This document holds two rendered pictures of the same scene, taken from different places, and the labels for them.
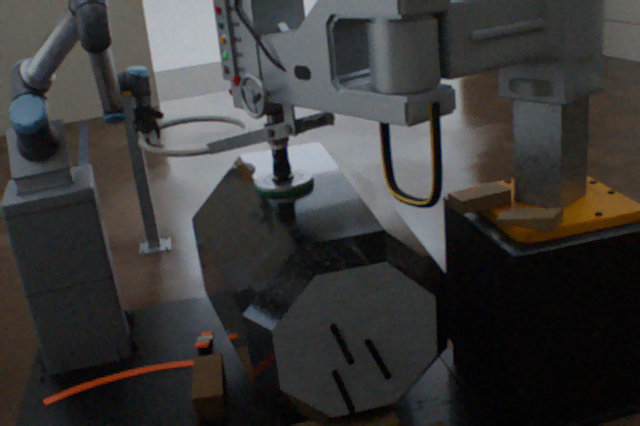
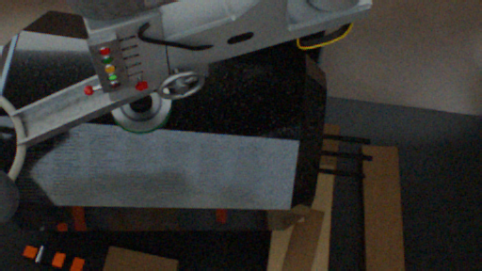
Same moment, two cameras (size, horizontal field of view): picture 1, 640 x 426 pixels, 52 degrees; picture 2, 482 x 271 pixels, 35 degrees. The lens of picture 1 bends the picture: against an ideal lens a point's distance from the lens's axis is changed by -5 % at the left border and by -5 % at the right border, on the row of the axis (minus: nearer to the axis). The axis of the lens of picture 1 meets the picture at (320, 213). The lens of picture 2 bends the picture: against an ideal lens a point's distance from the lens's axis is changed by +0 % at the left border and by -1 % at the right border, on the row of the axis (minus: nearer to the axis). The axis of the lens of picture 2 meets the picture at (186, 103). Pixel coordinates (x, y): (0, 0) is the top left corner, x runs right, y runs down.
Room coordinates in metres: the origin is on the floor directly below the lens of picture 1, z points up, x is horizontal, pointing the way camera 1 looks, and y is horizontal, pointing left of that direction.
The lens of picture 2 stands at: (1.76, 1.10, 3.27)
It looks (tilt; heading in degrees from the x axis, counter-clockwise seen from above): 64 degrees down; 295
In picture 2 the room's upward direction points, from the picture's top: 6 degrees counter-clockwise
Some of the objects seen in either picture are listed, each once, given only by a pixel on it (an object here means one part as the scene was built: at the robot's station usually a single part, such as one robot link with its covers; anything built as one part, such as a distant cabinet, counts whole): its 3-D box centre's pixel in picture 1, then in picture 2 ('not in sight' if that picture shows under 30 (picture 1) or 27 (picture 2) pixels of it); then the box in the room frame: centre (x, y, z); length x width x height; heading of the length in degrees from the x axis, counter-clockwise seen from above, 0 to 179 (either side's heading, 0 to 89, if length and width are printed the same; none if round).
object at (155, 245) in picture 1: (139, 166); not in sight; (4.05, 1.07, 0.54); 0.20 x 0.20 x 1.09; 10
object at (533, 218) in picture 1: (529, 214); not in sight; (2.03, -0.67, 0.80); 0.20 x 0.10 x 0.05; 50
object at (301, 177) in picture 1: (283, 179); (140, 103); (2.40, 0.12, 0.89); 0.21 x 0.21 x 0.01
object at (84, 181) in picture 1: (69, 269); not in sight; (2.86, 1.18, 0.43); 0.50 x 0.50 x 0.85; 17
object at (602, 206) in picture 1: (550, 201); not in sight; (2.22, -0.82, 0.76); 0.49 x 0.49 x 0.05; 10
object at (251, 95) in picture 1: (262, 94); (177, 75); (2.23, 0.14, 1.25); 0.15 x 0.10 x 0.15; 36
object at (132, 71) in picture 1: (138, 81); not in sight; (2.98, 0.72, 1.23); 0.10 x 0.09 x 0.12; 100
